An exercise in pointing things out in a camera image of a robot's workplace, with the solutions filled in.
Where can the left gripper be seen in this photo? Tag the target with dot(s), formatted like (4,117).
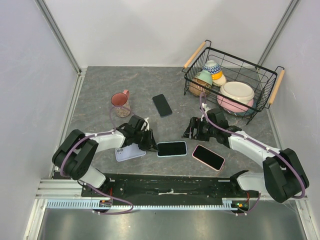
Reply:
(152,144)

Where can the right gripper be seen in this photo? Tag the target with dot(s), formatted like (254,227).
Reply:
(196,123)

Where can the lavender phone case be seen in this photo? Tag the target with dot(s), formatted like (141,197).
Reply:
(129,152)

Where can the blue-edged black phone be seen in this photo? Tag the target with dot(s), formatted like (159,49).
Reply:
(162,105)

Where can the pink phone case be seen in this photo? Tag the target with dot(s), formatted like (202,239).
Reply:
(193,156)

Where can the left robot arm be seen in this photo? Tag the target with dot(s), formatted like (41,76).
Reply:
(75,155)

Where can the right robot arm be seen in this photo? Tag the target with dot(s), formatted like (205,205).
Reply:
(282,176)

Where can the brown bowl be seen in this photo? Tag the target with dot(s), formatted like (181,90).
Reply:
(197,86)

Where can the pink bowl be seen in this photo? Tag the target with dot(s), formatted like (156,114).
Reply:
(232,106)

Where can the pink floral mug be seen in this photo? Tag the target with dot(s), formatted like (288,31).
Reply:
(120,102)

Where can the green bowl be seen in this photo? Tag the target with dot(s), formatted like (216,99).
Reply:
(204,76)

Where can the yellow white bowl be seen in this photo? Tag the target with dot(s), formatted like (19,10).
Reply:
(218,79)

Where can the cream bowl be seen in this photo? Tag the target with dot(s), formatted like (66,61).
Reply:
(238,91)

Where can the teal bowl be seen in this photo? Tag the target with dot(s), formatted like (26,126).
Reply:
(248,112)

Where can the blue patterned bowl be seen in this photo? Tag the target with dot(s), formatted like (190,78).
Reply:
(212,67)

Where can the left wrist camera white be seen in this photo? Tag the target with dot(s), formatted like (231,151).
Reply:
(146,125)

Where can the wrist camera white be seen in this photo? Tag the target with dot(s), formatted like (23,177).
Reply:
(146,125)
(204,110)

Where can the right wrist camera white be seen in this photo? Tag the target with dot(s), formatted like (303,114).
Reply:
(204,110)

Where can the black wire basket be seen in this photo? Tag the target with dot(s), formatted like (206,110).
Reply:
(264,82)

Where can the slotted cable duct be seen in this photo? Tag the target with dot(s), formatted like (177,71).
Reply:
(98,205)

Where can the aluminium frame rail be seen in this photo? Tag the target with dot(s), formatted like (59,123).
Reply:
(58,189)

